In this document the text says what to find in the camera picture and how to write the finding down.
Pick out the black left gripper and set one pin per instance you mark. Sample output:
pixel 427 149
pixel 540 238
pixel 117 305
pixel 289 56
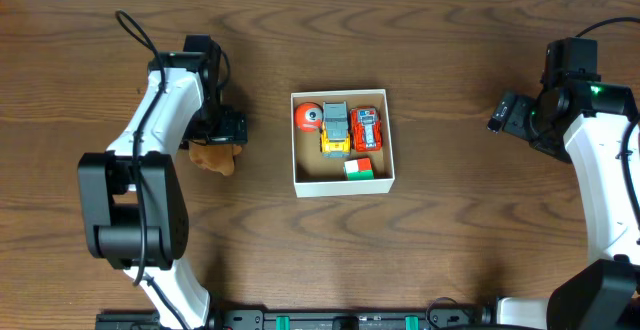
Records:
pixel 226 128

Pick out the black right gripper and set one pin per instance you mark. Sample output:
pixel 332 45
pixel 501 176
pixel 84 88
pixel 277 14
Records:
pixel 507 115

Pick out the brown plush toy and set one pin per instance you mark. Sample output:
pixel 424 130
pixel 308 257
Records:
pixel 215 158

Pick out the red toy ball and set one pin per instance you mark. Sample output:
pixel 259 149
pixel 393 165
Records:
pixel 308 117

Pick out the white cardboard box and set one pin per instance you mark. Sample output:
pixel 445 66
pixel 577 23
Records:
pixel 315 175

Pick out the yellow toy dump truck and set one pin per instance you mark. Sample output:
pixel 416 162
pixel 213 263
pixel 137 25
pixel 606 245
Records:
pixel 335 134

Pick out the red toy fire truck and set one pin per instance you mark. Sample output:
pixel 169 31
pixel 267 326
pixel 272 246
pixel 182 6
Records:
pixel 365 129

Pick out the colourful puzzle cube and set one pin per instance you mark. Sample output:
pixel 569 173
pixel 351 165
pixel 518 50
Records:
pixel 359 169

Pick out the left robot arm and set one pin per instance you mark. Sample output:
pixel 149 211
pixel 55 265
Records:
pixel 133 208

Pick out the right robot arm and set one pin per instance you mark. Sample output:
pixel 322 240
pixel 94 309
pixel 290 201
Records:
pixel 589 125

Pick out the black left camera box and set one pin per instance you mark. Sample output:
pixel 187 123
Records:
pixel 208 56

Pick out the black camera box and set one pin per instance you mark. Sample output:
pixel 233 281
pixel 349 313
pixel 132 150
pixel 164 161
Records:
pixel 208 56
pixel 571 58

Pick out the black right camera box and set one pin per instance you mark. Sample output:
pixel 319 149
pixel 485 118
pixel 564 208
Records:
pixel 571 58

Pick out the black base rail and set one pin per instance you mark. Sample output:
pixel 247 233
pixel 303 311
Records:
pixel 442 313

